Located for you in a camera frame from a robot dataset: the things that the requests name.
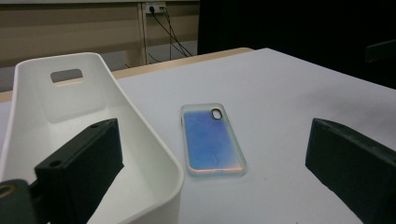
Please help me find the iridescent blue phone case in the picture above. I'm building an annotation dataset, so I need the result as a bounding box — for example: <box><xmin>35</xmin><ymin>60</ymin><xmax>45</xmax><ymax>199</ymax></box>
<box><xmin>180</xmin><ymin>103</ymin><xmax>248</xmax><ymax>178</ymax></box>

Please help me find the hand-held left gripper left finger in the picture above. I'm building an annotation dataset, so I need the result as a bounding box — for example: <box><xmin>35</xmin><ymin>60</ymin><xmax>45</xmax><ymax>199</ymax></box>
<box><xmin>34</xmin><ymin>118</ymin><xmax>125</xmax><ymax>224</ymax></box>

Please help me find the black cable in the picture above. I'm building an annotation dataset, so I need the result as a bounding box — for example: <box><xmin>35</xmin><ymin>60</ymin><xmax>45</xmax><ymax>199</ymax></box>
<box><xmin>149</xmin><ymin>7</ymin><xmax>190</xmax><ymax>58</ymax></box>
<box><xmin>160</xmin><ymin>5</ymin><xmax>193</xmax><ymax>58</ymax></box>

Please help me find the black curtain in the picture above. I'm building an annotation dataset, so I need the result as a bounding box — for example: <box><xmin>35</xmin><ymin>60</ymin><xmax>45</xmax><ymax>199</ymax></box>
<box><xmin>197</xmin><ymin>0</ymin><xmax>396</xmax><ymax>90</ymax></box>

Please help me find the wall power outlet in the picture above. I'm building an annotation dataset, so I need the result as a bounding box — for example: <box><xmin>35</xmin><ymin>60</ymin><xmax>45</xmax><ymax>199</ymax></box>
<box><xmin>145</xmin><ymin>2</ymin><xmax>166</xmax><ymax>14</ymax></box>

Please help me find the white plastic bin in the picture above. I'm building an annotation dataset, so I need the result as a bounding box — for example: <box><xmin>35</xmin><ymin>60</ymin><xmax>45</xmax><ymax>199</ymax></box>
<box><xmin>0</xmin><ymin>51</ymin><xmax>185</xmax><ymax>224</ymax></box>

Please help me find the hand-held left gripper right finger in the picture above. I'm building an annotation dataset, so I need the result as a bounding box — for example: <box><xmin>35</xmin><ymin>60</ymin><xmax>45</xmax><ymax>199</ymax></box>
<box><xmin>304</xmin><ymin>118</ymin><xmax>396</xmax><ymax>224</ymax></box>

